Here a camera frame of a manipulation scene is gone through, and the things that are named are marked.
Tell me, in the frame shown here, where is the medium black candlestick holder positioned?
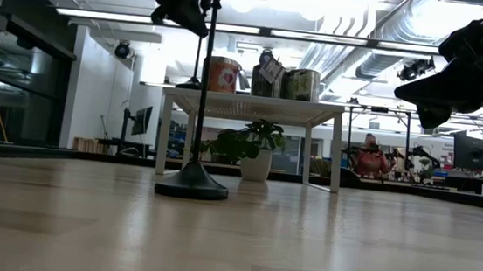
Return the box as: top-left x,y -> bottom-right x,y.
175,0 -> 214,92

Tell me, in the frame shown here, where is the floral scented candle tin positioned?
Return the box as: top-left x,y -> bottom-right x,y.
249,56 -> 287,100

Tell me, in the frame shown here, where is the green scented candle tin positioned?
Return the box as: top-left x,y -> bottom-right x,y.
279,66 -> 322,104

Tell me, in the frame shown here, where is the tall black candlestick holder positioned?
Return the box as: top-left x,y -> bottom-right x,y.
152,0 -> 246,204

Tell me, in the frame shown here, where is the black ceiling spotlight cluster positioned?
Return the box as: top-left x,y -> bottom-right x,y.
397,54 -> 437,86

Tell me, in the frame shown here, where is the black desktop monitor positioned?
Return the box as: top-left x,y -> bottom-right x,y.
451,129 -> 483,173

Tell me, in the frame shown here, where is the long LED light bar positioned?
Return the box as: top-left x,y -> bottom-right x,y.
53,6 -> 442,56

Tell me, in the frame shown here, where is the person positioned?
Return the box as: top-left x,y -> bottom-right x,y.
351,130 -> 400,182

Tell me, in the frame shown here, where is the white perforated metal shelf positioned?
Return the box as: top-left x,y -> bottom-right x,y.
153,85 -> 348,194

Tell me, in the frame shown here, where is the black monitor on pole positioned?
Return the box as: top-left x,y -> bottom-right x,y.
119,103 -> 155,157

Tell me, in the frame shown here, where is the wooden slat crate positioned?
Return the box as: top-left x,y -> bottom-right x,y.
72,135 -> 113,155

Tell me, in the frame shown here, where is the potted plant white pot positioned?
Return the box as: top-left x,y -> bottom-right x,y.
196,113 -> 290,184

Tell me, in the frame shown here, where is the silver ventilation duct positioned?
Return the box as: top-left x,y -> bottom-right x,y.
354,0 -> 456,87

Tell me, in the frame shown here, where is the black aluminium table frame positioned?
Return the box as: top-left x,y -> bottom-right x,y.
0,140 -> 483,212

